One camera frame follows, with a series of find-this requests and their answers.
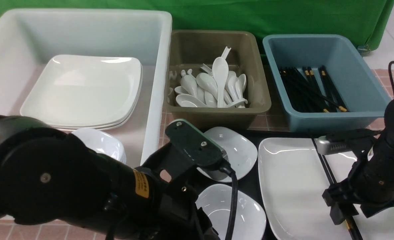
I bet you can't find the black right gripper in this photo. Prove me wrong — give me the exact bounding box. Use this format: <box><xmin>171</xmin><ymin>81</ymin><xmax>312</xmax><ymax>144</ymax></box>
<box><xmin>322</xmin><ymin>179</ymin><xmax>394</xmax><ymax>225</ymax></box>

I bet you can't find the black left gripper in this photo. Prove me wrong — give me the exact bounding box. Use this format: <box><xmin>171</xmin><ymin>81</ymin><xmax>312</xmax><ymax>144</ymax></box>
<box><xmin>142</xmin><ymin>119</ymin><xmax>230</xmax><ymax>240</ymax></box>

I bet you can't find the large white rectangular plate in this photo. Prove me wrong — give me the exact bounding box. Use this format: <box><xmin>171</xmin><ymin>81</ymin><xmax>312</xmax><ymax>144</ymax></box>
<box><xmin>258</xmin><ymin>138</ymin><xmax>394</xmax><ymax>240</ymax></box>

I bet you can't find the small white bowl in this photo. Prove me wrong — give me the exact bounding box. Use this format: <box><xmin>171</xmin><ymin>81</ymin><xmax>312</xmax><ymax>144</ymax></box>
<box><xmin>196</xmin><ymin>184</ymin><xmax>266</xmax><ymax>240</ymax></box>
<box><xmin>204</xmin><ymin>127</ymin><xmax>258</xmax><ymax>180</ymax></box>

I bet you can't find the white ceramic soup spoon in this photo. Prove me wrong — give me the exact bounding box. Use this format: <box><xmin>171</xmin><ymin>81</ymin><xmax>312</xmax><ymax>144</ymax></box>
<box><xmin>212</xmin><ymin>57</ymin><xmax>229</xmax><ymax>108</ymax></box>

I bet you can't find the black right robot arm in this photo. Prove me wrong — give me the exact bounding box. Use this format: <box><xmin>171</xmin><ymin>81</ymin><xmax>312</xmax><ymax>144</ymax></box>
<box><xmin>316</xmin><ymin>99</ymin><xmax>394</xmax><ymax>225</ymax></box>

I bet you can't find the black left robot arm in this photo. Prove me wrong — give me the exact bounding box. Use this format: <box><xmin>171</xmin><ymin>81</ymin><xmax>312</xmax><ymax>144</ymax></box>
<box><xmin>0</xmin><ymin>115</ymin><xmax>238</xmax><ymax>240</ymax></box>

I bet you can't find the stack of small white bowls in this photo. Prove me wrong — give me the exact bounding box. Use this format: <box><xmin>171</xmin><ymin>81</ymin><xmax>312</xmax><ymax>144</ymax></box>
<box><xmin>72</xmin><ymin>128</ymin><xmax>127</xmax><ymax>164</ymax></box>

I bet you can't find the black serving tray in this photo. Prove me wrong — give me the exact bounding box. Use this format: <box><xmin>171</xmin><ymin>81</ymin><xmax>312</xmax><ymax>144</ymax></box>
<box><xmin>190</xmin><ymin>128</ymin><xmax>394</xmax><ymax>240</ymax></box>

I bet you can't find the pile of white spoons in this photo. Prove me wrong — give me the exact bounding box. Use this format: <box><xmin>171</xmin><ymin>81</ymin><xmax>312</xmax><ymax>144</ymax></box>
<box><xmin>166</xmin><ymin>47</ymin><xmax>248</xmax><ymax>108</ymax></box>

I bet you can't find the olive green plastic bin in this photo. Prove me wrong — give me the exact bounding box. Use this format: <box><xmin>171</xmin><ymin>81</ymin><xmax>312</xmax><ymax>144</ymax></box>
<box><xmin>164</xmin><ymin>29</ymin><xmax>272</xmax><ymax>130</ymax></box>

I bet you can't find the bundle of black chopsticks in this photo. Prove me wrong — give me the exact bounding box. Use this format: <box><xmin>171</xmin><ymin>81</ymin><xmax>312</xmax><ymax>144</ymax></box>
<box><xmin>279</xmin><ymin>67</ymin><xmax>348</xmax><ymax>113</ymax></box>

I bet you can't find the blue plastic bin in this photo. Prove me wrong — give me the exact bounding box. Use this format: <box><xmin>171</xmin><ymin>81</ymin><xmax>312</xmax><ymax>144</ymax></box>
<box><xmin>262</xmin><ymin>34</ymin><xmax>391</xmax><ymax>133</ymax></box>

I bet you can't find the stack of white square plates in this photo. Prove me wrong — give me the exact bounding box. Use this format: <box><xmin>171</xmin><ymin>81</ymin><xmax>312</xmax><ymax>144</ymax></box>
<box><xmin>20</xmin><ymin>55</ymin><xmax>143</xmax><ymax>129</ymax></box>

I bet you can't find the pink checkered tablecloth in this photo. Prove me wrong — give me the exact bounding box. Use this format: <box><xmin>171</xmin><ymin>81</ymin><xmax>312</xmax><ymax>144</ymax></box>
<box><xmin>0</xmin><ymin>69</ymin><xmax>394</xmax><ymax>240</ymax></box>

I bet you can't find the green cloth backdrop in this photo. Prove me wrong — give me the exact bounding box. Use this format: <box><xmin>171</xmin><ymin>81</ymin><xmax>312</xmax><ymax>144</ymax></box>
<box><xmin>0</xmin><ymin>0</ymin><xmax>394</xmax><ymax>50</ymax></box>

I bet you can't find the large white plastic tub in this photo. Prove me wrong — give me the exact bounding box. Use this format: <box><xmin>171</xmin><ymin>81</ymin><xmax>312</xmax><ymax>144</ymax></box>
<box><xmin>0</xmin><ymin>9</ymin><xmax>172</xmax><ymax>167</ymax></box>

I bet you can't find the black cable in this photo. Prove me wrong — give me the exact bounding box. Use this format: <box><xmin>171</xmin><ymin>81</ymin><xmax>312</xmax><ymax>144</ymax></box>
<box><xmin>217</xmin><ymin>165</ymin><xmax>239</xmax><ymax>240</ymax></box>

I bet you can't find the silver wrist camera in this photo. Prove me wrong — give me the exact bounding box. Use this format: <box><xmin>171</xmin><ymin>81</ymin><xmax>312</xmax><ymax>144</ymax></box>
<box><xmin>315</xmin><ymin>129</ymin><xmax>380</xmax><ymax>156</ymax></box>

